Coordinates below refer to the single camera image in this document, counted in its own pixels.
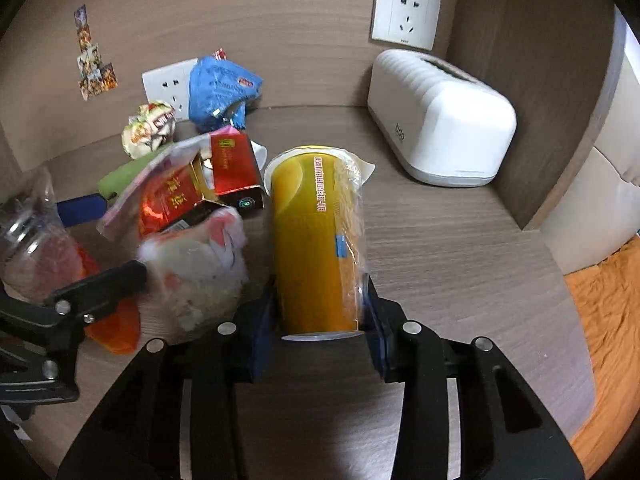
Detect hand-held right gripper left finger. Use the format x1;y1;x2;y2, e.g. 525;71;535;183
55;277;278;480

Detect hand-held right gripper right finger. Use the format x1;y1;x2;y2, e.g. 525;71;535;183
362;272;587;480

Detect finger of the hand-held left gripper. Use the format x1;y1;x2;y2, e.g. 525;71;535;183
0;260;148;356
0;344;82;406

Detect yellow paper cup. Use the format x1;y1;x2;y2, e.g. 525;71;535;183
264;144;376;342

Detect orange plastic bag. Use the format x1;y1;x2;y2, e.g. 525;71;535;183
75;245;142;356

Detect clear plastic bag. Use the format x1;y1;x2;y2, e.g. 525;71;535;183
0;167;88;303

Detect blue packet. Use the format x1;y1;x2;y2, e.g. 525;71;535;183
56;194;108;228

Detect white red plastic bag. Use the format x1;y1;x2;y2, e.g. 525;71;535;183
137;207;251;333

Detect red foil pack in bag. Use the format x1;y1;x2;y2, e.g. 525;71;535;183
96;142;226;241

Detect crumpled green white wrapper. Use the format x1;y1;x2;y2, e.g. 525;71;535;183
122;101;177;161

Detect red cardboard box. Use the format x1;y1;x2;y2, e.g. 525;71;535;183
202;130;266;211

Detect orange bedsheet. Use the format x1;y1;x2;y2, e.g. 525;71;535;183
562;237;640;478

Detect blue snack bag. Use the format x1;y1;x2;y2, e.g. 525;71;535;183
188;55;264;133

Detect white tissue box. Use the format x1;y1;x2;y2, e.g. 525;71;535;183
367;49;518;188

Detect white padded headboard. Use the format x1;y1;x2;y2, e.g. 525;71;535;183
542;10;640;276

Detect white wall socket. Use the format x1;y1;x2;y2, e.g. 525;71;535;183
370;0;442;52
141;58;201;122

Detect wall stickers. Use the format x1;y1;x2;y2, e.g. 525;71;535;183
74;5;118;101

